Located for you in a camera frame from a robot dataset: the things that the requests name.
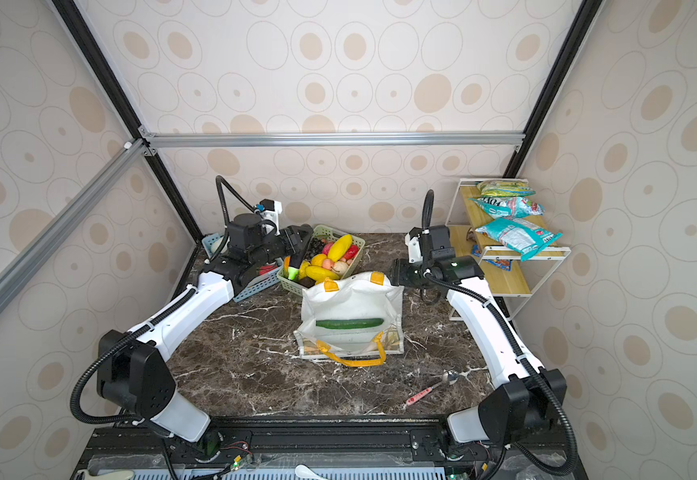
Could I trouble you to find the yellow-green snack bag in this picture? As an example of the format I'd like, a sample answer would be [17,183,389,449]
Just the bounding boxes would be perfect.
[477,179,535,198]

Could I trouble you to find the teal snack bag middle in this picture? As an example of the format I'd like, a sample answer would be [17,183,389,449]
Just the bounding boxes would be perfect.
[471,197,544,219]

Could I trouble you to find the horizontal aluminium rail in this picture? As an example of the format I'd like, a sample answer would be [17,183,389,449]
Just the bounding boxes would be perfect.
[144,131,524,148]

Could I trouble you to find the pink handled spoon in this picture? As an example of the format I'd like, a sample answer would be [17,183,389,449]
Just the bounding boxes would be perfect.
[405,370,459,407]

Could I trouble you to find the white grocery bag yellow handles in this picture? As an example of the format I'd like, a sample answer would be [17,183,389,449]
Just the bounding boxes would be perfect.
[294,271,405,368]

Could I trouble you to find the green cucumber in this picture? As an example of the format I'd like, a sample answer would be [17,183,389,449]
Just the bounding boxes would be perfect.
[316,318,384,330]

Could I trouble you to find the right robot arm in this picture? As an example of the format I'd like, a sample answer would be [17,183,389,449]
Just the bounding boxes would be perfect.
[390,191,579,476]

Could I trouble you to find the tall yellow mango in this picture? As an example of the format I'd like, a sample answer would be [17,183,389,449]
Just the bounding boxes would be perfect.
[328,234,353,262]

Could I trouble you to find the white wire wooden shelf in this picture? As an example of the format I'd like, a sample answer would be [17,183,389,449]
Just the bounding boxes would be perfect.
[445,178,571,319]

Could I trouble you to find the blue snack packet lower shelf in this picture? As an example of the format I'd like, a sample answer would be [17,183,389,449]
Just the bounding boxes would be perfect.
[471,244,512,272]

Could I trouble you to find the teal snack bag front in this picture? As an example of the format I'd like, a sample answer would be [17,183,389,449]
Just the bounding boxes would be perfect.
[475,217,562,261]

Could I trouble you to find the green plastic basket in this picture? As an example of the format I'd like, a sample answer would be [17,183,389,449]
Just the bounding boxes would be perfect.
[276,225,365,296]

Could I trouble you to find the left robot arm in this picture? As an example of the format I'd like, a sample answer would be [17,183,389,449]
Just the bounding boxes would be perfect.
[70,175,314,450]

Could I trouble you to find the lying yellow mango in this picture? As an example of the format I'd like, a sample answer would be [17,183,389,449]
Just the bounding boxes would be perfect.
[306,265,340,283]

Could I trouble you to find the diagonal aluminium rail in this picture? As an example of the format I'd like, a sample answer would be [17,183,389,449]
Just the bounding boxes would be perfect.
[0,139,146,314]

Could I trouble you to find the teal snack bag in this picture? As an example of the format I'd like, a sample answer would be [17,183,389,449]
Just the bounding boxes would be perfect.
[475,217,562,261]
[471,197,544,219]

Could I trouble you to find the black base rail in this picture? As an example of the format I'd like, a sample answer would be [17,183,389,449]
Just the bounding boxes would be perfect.
[71,416,589,480]

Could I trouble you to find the blue plastic basket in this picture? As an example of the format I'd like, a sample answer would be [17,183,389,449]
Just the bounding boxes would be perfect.
[200,230,284,303]

